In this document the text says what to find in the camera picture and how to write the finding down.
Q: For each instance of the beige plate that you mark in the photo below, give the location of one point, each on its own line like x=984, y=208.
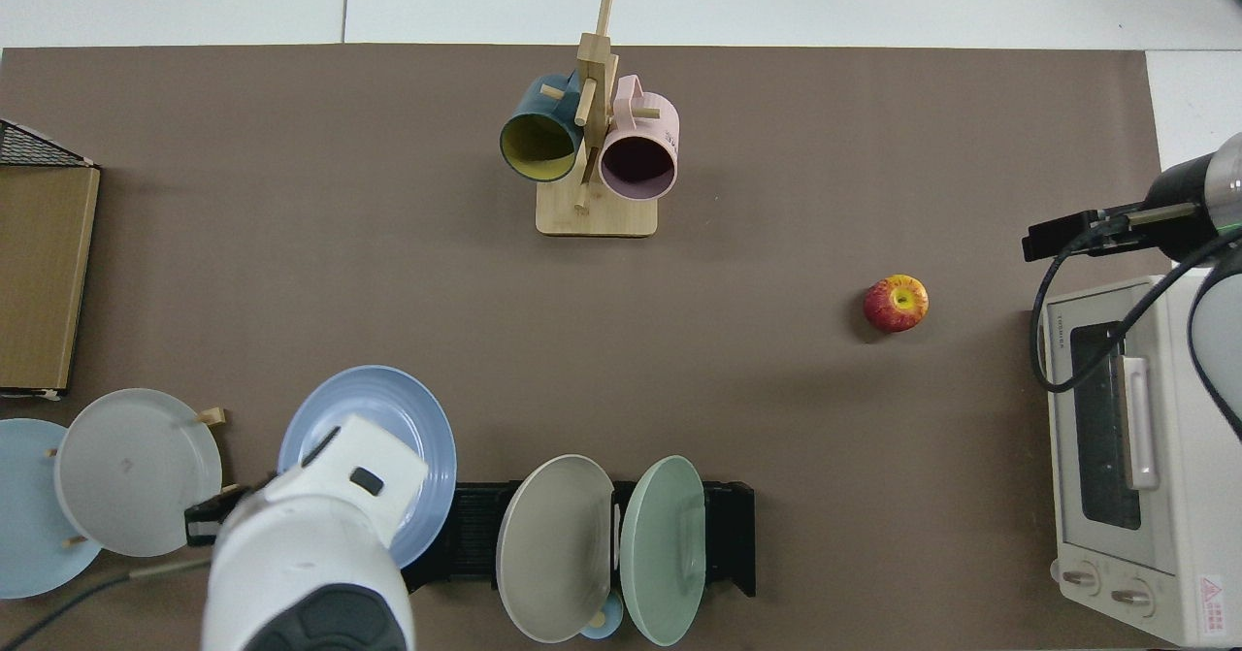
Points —
x=553, y=554

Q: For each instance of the pale toaster oven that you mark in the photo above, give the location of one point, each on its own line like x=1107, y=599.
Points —
x=1077, y=535

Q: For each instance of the brown table cloth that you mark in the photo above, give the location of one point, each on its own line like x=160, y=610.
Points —
x=291, y=244

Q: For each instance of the pink mug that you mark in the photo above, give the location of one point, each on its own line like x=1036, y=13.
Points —
x=636, y=166

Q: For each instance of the wooden plate stand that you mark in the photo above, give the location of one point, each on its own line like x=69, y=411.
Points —
x=212, y=416

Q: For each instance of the wooden mug stand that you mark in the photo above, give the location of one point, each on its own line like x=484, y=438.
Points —
x=597, y=216

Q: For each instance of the light blue plate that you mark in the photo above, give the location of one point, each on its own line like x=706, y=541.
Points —
x=24, y=515

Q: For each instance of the pale grey plate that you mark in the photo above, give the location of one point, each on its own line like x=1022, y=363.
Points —
x=136, y=476

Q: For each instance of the small blue round thing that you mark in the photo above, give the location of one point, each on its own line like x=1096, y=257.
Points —
x=607, y=625

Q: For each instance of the dark teal mug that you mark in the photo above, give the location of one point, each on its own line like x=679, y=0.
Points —
x=534, y=146

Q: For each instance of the green plate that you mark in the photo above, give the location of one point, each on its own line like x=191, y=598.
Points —
x=660, y=554

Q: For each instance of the black dish rack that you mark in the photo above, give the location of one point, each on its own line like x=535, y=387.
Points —
x=475, y=535

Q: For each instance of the red yellow apple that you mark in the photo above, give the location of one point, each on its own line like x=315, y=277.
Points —
x=895, y=304

